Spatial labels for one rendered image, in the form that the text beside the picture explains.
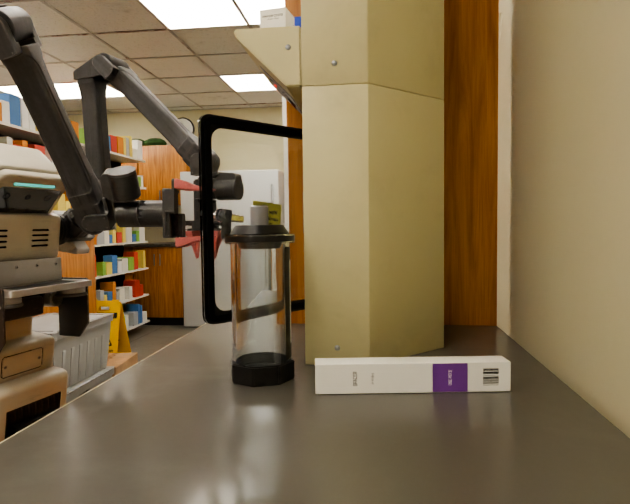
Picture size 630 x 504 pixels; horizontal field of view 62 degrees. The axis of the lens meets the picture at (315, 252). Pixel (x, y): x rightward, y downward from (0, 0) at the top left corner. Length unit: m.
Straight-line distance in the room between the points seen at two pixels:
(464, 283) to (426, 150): 0.40
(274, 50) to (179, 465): 0.65
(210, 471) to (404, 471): 0.19
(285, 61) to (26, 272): 0.87
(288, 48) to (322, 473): 0.66
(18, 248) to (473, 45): 1.20
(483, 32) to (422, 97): 0.38
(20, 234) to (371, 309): 0.94
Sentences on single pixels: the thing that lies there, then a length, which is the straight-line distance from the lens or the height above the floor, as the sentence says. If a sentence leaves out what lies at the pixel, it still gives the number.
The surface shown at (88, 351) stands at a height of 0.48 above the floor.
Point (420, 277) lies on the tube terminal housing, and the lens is 0.97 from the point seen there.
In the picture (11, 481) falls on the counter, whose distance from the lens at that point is 0.61.
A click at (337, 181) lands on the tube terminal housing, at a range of 0.88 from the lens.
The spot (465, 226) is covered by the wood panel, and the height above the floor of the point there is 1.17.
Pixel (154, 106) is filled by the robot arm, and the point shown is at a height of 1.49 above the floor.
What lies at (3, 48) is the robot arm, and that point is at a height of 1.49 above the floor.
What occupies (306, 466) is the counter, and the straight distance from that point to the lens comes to 0.56.
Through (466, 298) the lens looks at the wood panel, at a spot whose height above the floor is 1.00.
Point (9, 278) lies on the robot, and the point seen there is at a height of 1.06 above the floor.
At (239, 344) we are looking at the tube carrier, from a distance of 0.80.
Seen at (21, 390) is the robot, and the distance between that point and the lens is 1.49.
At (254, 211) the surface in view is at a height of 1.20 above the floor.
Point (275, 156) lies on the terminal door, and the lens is 1.11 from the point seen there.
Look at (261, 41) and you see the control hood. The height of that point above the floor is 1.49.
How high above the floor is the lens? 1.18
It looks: 3 degrees down
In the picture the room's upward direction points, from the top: 1 degrees counter-clockwise
